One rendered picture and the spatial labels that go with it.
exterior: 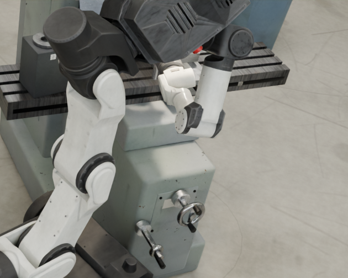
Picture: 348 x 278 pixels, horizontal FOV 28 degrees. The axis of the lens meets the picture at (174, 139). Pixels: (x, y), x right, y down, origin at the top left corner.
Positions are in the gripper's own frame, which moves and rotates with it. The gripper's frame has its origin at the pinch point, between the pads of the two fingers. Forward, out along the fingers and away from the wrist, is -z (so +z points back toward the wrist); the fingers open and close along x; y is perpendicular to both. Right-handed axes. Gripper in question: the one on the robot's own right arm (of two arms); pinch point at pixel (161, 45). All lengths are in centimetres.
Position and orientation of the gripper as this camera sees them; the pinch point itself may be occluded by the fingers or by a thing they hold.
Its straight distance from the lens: 256.0
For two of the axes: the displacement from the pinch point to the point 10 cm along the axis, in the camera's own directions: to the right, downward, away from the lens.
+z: 2.2, 6.3, -7.5
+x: -9.5, -0.2, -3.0
